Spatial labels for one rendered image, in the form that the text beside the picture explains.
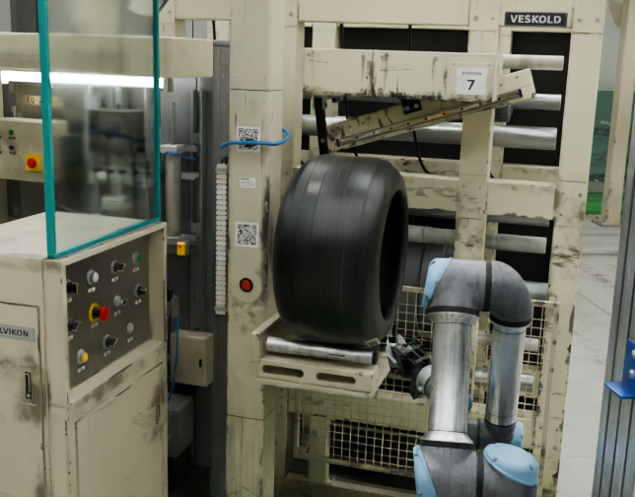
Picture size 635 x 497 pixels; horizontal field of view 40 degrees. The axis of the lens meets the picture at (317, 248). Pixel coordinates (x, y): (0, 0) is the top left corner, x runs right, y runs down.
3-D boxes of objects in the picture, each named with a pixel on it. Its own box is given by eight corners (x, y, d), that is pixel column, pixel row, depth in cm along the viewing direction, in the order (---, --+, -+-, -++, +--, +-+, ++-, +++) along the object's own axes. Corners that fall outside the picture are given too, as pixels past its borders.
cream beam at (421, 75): (301, 95, 278) (302, 47, 275) (322, 92, 302) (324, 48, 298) (492, 104, 261) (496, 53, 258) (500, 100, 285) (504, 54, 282)
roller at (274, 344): (267, 348, 268) (261, 352, 263) (267, 333, 267) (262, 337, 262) (378, 363, 258) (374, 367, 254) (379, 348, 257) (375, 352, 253)
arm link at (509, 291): (538, 255, 199) (518, 438, 217) (490, 252, 200) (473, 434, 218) (544, 275, 188) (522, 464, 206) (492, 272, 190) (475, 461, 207)
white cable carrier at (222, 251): (215, 314, 275) (216, 164, 265) (221, 309, 280) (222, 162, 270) (228, 315, 274) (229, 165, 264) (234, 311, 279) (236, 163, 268)
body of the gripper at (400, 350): (413, 333, 226) (437, 354, 216) (419, 360, 230) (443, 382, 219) (388, 345, 224) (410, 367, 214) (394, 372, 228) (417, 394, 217)
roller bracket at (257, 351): (249, 363, 261) (250, 332, 259) (292, 325, 298) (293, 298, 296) (260, 365, 260) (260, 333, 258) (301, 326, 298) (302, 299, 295)
